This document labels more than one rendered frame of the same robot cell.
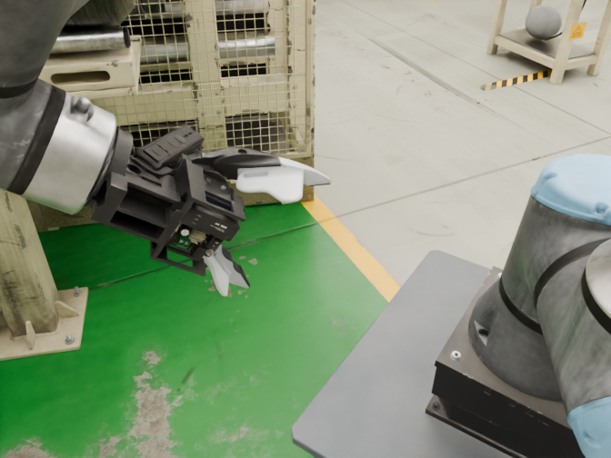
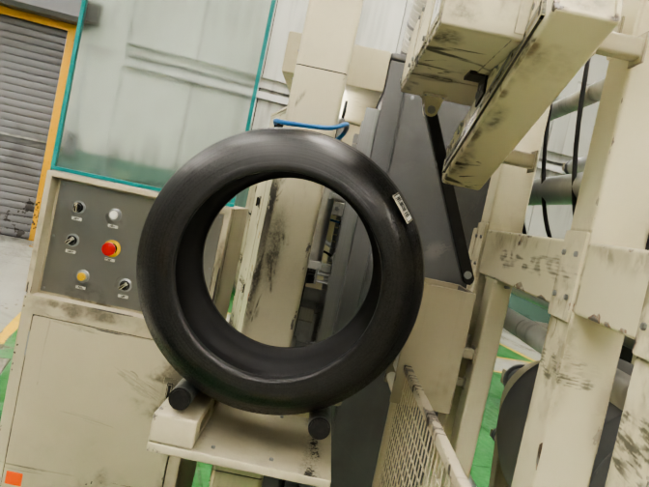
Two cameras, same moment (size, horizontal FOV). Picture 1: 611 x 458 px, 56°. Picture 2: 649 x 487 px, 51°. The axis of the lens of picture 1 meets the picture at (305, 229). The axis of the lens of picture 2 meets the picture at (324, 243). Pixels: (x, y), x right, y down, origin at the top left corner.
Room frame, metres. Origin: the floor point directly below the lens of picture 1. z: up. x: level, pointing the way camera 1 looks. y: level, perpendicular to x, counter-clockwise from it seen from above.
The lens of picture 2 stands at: (1.70, -0.85, 1.33)
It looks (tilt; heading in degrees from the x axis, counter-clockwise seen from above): 3 degrees down; 102
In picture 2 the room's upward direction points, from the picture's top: 12 degrees clockwise
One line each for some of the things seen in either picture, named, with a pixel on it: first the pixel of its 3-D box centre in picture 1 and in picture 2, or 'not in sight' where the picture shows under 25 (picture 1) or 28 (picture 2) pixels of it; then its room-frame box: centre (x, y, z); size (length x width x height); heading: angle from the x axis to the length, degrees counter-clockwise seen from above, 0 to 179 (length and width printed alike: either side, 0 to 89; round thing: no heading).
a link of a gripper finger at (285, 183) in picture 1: (286, 185); not in sight; (0.45, 0.02, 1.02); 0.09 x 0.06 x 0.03; 103
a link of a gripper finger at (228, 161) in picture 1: (234, 174); not in sight; (0.46, 0.07, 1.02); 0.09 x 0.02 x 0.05; 103
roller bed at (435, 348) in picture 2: not in sight; (427, 340); (1.66, 0.87, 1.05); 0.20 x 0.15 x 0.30; 102
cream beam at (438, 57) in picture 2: not in sight; (481, 42); (1.65, 0.52, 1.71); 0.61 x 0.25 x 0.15; 102
